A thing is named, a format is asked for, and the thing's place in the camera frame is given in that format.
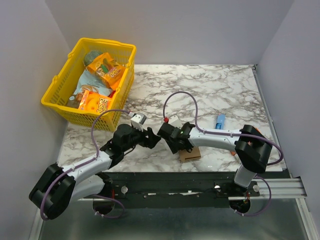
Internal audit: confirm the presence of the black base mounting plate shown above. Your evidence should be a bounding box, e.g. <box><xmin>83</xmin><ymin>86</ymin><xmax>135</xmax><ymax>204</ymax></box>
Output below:
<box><xmin>96</xmin><ymin>172</ymin><xmax>260</xmax><ymax>209</ymax></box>

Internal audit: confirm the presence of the blue rectangular pack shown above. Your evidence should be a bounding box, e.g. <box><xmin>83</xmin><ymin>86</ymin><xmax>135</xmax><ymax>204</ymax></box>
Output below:
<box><xmin>215</xmin><ymin>113</ymin><xmax>226</xmax><ymax>130</ymax></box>

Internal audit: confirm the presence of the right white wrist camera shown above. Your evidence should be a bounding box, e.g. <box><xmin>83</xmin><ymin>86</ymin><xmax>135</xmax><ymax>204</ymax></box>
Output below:
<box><xmin>164</xmin><ymin>115</ymin><xmax>183</xmax><ymax>129</ymax></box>

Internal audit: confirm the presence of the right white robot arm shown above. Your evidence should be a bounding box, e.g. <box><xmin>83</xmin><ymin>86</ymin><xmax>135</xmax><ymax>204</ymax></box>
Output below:
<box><xmin>157</xmin><ymin>122</ymin><xmax>272</xmax><ymax>196</ymax></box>

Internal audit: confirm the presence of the brown cardboard paper box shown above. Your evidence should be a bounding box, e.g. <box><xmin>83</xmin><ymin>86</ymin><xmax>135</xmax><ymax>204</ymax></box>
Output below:
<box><xmin>178</xmin><ymin>147</ymin><xmax>202</xmax><ymax>163</ymax></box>

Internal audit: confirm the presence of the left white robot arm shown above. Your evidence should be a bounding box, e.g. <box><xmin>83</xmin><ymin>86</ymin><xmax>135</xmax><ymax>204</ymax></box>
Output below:
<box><xmin>29</xmin><ymin>124</ymin><xmax>161</xmax><ymax>221</ymax></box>

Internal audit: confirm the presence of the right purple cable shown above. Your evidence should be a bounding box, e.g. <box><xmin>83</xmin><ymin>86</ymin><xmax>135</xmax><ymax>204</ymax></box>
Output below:
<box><xmin>162</xmin><ymin>90</ymin><xmax>285</xmax><ymax>166</ymax></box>

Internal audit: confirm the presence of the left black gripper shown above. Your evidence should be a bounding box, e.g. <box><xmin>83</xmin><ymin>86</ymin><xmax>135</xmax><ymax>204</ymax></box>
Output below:
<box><xmin>122</xmin><ymin>124</ymin><xmax>162</xmax><ymax>153</ymax></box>

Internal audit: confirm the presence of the light blue snack bag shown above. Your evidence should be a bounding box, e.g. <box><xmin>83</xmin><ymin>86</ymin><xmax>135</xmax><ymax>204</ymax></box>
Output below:
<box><xmin>73</xmin><ymin>70</ymin><xmax>113</xmax><ymax>102</ymax></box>

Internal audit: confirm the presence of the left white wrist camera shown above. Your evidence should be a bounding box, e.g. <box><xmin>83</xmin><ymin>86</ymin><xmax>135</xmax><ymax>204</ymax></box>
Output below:
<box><xmin>129</xmin><ymin>112</ymin><xmax>147</xmax><ymax>132</ymax></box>

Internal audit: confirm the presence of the purple cable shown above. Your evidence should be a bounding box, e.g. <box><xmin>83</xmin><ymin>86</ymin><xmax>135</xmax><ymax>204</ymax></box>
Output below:
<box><xmin>39</xmin><ymin>109</ymin><xmax>134</xmax><ymax>221</ymax></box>
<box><xmin>162</xmin><ymin>90</ymin><xmax>285</xmax><ymax>166</ymax></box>

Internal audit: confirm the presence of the orange snack box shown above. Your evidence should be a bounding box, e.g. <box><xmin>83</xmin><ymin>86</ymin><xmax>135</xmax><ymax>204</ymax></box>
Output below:
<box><xmin>230</xmin><ymin>126</ymin><xmax>261</xmax><ymax>156</ymax></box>

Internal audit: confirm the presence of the yellow plastic basket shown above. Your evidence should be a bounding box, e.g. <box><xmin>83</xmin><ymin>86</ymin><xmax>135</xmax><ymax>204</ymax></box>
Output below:
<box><xmin>41</xmin><ymin>37</ymin><xmax>137</xmax><ymax>127</ymax></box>

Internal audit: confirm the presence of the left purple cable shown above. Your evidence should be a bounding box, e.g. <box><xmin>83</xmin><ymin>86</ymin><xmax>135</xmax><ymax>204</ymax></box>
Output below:
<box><xmin>39</xmin><ymin>109</ymin><xmax>134</xmax><ymax>221</ymax></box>

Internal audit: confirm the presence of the green round scouring pad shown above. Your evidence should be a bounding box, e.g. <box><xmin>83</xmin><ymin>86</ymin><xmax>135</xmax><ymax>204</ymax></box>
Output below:
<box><xmin>83</xmin><ymin>50</ymin><xmax>103</xmax><ymax>67</ymax></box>

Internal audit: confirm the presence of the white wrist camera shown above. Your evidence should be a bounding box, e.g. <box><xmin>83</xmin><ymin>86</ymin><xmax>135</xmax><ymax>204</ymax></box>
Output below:
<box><xmin>129</xmin><ymin>112</ymin><xmax>147</xmax><ymax>132</ymax></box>
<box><xmin>164</xmin><ymin>115</ymin><xmax>183</xmax><ymax>129</ymax></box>

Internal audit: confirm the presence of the orange gummy candy bag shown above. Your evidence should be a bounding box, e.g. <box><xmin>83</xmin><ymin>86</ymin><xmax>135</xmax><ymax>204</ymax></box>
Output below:
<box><xmin>85</xmin><ymin>52</ymin><xmax>126</xmax><ymax>91</ymax></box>

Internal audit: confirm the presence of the orange sponge daddy package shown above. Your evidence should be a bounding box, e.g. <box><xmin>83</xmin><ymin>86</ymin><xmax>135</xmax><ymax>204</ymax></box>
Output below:
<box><xmin>78</xmin><ymin>90</ymin><xmax>112</xmax><ymax>114</ymax></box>

